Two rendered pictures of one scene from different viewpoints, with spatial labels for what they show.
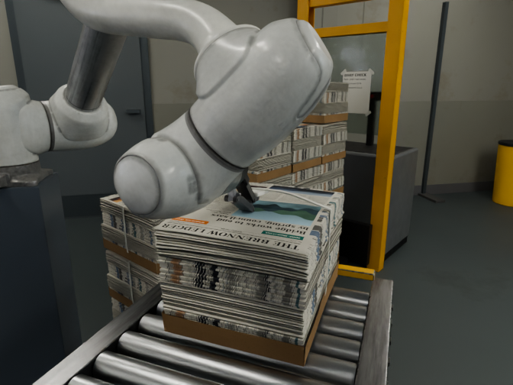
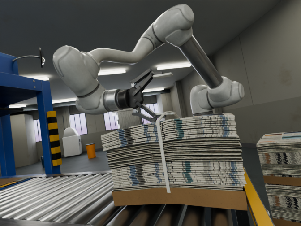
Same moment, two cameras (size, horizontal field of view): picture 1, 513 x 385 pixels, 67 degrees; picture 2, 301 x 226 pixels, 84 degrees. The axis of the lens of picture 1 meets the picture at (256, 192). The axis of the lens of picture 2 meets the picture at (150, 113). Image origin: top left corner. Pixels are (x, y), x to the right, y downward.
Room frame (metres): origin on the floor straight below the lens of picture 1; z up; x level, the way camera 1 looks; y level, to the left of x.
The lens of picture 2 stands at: (0.72, -0.61, 1.03)
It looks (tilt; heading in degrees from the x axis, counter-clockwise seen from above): 4 degrees up; 90
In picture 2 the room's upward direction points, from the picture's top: 9 degrees counter-clockwise
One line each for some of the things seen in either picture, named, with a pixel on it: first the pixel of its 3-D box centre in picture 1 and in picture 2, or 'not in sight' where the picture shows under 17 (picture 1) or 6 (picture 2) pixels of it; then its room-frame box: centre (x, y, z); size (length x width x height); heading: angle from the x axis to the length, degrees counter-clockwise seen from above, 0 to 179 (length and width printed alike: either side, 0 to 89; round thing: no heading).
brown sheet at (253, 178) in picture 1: (245, 168); not in sight; (1.94, 0.06, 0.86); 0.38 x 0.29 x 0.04; 51
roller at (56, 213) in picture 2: not in sight; (90, 195); (0.40, 0.13, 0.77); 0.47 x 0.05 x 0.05; 69
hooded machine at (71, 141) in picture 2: not in sight; (72, 141); (-3.86, 8.68, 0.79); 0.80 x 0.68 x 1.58; 12
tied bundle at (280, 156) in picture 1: (245, 152); not in sight; (1.95, 0.06, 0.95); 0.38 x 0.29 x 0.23; 51
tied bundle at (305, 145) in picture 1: (280, 145); not in sight; (2.17, -0.13, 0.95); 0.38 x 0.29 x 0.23; 50
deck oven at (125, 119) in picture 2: not in sight; (126, 129); (-0.62, 7.71, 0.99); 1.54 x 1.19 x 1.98; 105
